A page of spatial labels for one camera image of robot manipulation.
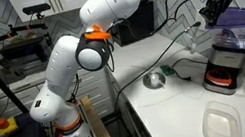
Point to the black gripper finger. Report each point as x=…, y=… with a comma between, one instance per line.
x=209, y=12
x=222, y=6

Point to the purple plastic lid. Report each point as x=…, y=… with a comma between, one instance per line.
x=238, y=17

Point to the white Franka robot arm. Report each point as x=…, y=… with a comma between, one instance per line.
x=63, y=62

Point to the clear plastic container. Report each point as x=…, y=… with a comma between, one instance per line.
x=221, y=124

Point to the steel food chopper appliance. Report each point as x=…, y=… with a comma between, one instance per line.
x=229, y=59

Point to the green marker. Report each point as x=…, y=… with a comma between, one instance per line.
x=166, y=69

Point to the foil-cupped white candle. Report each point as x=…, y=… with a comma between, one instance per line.
x=155, y=80

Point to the round metal bowl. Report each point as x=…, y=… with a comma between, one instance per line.
x=148, y=82

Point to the pale shaker cabinet front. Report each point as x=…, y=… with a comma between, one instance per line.
x=99, y=89

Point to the wooden stand board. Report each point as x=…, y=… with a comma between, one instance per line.
x=101, y=133

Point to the black countertop appliance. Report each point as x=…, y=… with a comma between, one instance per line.
x=24, y=51

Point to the red emergency stop button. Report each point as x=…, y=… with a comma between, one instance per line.
x=7, y=127

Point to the black camera on stand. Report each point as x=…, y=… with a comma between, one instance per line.
x=36, y=8

